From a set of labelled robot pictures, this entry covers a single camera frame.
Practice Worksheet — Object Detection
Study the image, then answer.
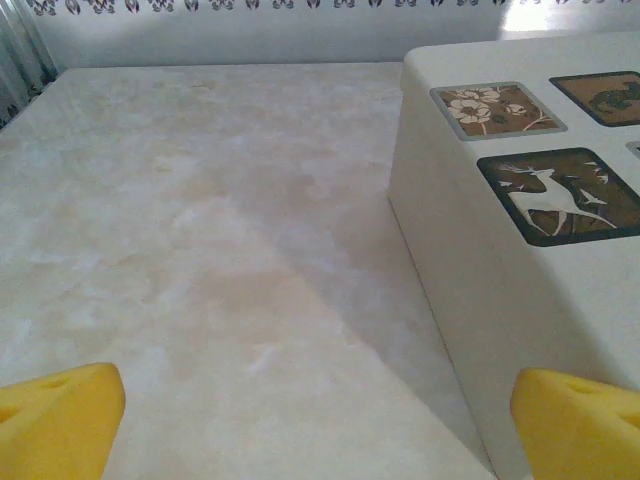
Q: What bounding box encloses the white box with picture tiles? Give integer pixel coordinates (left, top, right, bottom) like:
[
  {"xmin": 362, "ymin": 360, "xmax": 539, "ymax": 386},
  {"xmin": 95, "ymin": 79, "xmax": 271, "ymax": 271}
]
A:
[{"xmin": 387, "ymin": 32, "xmax": 640, "ymax": 480}]

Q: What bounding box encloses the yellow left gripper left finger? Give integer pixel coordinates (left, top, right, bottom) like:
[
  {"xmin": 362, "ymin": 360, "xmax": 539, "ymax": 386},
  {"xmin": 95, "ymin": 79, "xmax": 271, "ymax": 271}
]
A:
[{"xmin": 0, "ymin": 361, "xmax": 127, "ymax": 480}]

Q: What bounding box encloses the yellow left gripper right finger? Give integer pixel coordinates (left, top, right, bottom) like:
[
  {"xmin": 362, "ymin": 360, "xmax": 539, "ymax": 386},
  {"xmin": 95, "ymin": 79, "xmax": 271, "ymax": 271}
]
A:
[{"xmin": 509, "ymin": 367, "xmax": 640, "ymax": 480}]

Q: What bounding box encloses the aluminium frame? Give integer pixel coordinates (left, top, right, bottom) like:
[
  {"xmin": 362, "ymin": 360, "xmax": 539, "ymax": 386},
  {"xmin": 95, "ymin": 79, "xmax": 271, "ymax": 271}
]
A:
[{"xmin": 0, "ymin": 0, "xmax": 59, "ymax": 129}]

